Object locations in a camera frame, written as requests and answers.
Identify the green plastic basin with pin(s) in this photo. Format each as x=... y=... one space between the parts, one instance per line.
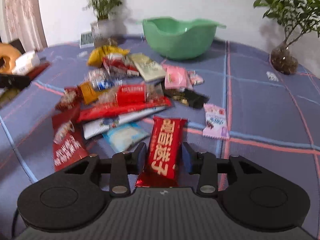
x=179 y=40

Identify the red white snack bag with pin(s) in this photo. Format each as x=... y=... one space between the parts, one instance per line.
x=118 y=65

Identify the dark red teapot print bag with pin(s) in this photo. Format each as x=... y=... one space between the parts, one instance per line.
x=68 y=143

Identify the clear wrapped blue candy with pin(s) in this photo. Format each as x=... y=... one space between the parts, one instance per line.
x=100 y=80

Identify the black snack packet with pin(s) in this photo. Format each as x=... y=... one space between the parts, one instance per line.
x=186 y=97

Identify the white tissue box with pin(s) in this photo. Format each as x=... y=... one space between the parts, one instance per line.
x=26 y=63

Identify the long red snack packet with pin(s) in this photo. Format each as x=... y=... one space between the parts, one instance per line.
x=111 y=110

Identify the yellow chips bag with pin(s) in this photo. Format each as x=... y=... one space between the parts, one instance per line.
x=96 y=56

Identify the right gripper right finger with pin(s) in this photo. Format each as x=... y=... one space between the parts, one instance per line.
x=203 y=164

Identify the blue plaid tablecloth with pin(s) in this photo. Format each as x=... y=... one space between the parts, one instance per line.
x=274 y=123

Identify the light blue snack packet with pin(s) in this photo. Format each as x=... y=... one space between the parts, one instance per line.
x=125 y=136

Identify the bamboo plant in glass jar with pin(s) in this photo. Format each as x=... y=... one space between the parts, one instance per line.
x=104 y=28

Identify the small red nut packet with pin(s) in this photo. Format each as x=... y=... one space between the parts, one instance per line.
x=71 y=97

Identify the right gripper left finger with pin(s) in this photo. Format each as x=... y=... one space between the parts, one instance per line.
x=124 y=164

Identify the orange small snack packet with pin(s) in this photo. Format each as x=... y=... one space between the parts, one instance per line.
x=89 y=95

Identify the leafy plant in glass vase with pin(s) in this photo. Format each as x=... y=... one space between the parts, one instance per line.
x=297 y=17

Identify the lilac candy packet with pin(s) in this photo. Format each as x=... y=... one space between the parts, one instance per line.
x=216 y=122

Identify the white blue flat packet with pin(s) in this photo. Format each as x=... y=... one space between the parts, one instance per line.
x=97 y=127

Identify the beige snack packet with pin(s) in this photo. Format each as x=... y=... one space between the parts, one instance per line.
x=149 y=69

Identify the red bar snack packet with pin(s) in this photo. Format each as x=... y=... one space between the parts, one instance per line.
x=163 y=157

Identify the pink snack packet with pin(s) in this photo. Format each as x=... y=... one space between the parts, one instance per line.
x=180 y=78

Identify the pink patterned curtain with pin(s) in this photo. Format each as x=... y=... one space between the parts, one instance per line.
x=21 y=19

